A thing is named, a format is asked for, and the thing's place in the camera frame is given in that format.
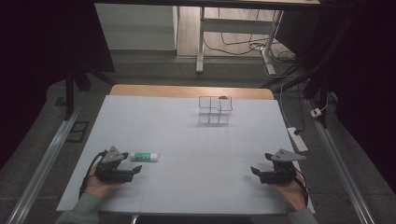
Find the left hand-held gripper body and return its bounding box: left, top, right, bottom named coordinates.
left=94, top=146, right=134, bottom=183

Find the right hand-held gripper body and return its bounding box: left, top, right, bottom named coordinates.
left=259, top=148, right=307, bottom=185

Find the green and white glue stick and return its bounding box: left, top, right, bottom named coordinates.
left=129, top=151, right=160, bottom=162

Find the clear acrylic organizer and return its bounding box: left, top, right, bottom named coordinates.
left=198, top=95, right=233, bottom=126

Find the person's left hand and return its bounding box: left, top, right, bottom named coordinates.
left=84, top=172, right=120, bottom=200

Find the person's right hand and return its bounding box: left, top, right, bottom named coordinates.
left=270, top=174, right=308, bottom=212

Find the white power strip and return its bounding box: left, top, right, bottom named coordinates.
left=286, top=126, right=309, bottom=153

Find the white table mat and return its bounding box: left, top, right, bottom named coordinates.
left=56, top=94, right=316, bottom=217

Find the black stand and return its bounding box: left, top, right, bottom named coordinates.
left=63, top=60, right=117, bottom=121
left=261, top=8, right=332, bottom=129

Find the black curtain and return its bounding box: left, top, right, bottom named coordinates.
left=0, top=0, right=116, bottom=171
left=275, top=0, right=396, bottom=195

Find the white cabinet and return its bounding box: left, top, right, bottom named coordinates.
left=94, top=3, right=179, bottom=51

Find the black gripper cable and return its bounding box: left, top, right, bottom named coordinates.
left=293, top=167, right=310, bottom=207
left=78, top=149, right=108, bottom=200

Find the black floor frame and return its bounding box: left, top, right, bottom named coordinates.
left=65, top=120, right=91, bottom=144

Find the aluminium rail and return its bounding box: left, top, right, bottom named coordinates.
left=305, top=99, right=378, bottom=224
left=5, top=104, right=84, bottom=224

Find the white floor cable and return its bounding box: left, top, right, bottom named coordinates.
left=247, top=42, right=297, bottom=79

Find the black floor cable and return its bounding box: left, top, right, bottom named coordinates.
left=203, top=7, right=273, bottom=58

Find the white desk frame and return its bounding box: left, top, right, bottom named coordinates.
left=194, top=6, right=285, bottom=77

